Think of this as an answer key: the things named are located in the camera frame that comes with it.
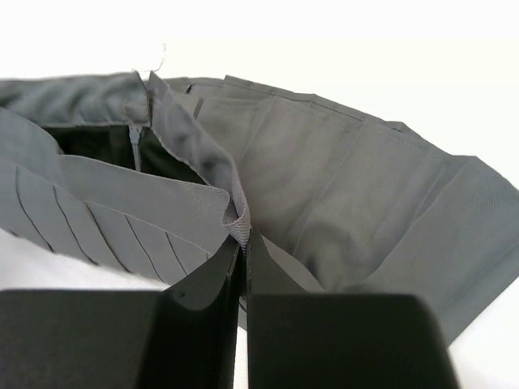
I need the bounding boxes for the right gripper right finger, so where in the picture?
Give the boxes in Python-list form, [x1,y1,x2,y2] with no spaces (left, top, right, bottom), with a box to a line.
[247,233,458,389]

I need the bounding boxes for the grey pleated skirt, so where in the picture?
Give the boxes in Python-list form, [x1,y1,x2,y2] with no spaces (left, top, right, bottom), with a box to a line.
[0,42,519,345]

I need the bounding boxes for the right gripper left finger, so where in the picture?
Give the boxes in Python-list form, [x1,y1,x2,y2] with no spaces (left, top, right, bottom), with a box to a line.
[1,238,240,388]

